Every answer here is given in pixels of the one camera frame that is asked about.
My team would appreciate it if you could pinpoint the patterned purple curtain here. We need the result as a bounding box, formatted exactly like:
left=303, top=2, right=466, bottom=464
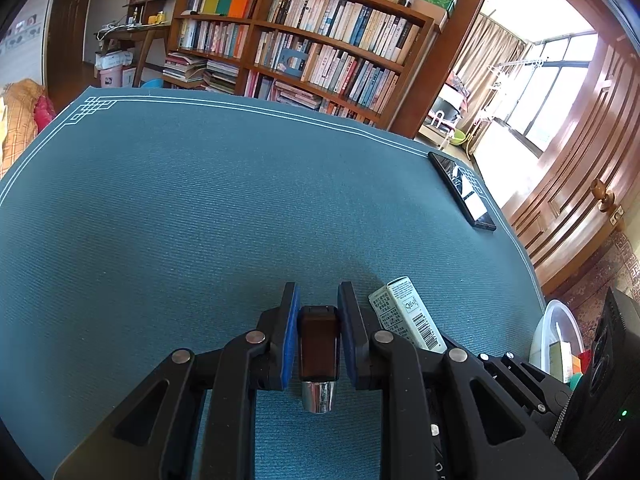
left=547, top=231, right=639, bottom=349

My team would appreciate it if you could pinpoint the white barcode medicine box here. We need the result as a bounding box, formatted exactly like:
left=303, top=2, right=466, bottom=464
left=368, top=276, right=447, bottom=354

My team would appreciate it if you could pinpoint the wooden bookshelf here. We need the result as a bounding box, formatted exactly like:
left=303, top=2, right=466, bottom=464
left=168, top=0, right=436, bottom=129

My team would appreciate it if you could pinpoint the black smartphone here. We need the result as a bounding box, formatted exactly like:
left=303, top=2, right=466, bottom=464
left=427, top=152, right=496, bottom=231

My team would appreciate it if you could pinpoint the clear plastic bowl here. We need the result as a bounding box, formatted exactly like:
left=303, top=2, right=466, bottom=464
left=528, top=300, right=585, bottom=375

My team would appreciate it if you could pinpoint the yellow white medicine box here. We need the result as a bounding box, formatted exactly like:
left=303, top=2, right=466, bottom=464
left=548, top=340, right=574, bottom=384

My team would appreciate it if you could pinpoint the wooden door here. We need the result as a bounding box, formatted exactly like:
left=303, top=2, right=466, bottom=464
left=503, top=41, right=639, bottom=294

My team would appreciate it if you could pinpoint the brown silver lipstick tube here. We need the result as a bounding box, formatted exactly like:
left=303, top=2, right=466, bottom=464
left=297, top=306, right=341, bottom=414

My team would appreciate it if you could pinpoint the small wooden shelf desk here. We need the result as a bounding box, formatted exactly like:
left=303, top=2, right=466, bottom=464
left=89, top=0, right=176, bottom=88

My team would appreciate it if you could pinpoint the green orange toy block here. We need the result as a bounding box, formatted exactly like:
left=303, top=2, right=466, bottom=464
left=568, top=349, right=592, bottom=390

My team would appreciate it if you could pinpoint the teal table mat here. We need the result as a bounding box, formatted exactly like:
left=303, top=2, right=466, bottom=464
left=1, top=89, right=544, bottom=478

